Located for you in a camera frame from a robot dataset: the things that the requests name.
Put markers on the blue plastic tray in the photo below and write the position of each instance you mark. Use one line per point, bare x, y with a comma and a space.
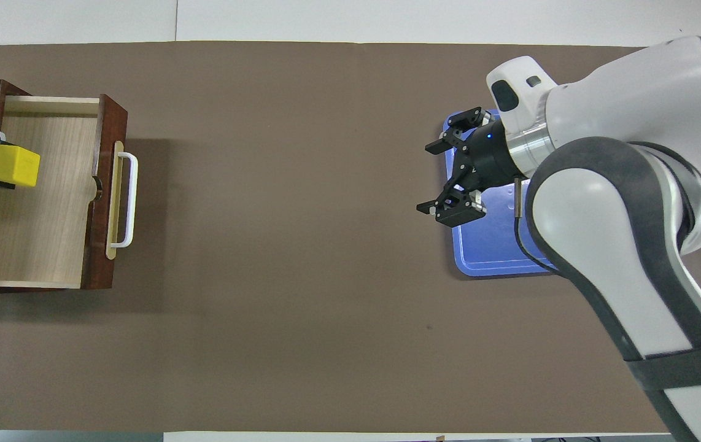
491, 245

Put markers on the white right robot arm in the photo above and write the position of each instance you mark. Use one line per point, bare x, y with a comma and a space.
602, 215

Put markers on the yellow cube block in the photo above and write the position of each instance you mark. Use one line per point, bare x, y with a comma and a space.
13, 166

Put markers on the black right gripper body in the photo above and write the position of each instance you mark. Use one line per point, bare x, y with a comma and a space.
488, 159

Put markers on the wooden drawer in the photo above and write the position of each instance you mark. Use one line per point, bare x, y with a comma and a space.
37, 233

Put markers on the brown paper table mat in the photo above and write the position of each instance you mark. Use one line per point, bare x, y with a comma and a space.
295, 276

